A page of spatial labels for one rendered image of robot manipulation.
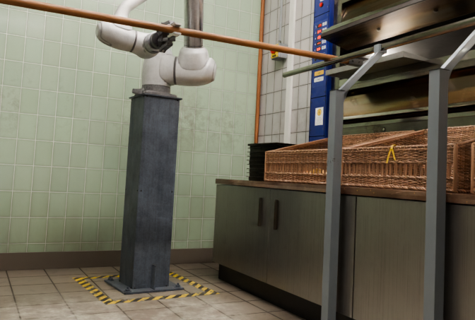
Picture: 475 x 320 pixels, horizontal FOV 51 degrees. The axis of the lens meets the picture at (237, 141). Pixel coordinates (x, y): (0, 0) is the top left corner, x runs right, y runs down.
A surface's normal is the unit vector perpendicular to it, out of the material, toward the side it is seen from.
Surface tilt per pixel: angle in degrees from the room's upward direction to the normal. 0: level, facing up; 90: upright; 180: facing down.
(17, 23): 90
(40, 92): 90
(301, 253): 90
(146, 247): 90
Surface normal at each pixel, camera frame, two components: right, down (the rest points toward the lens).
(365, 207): -0.88, -0.08
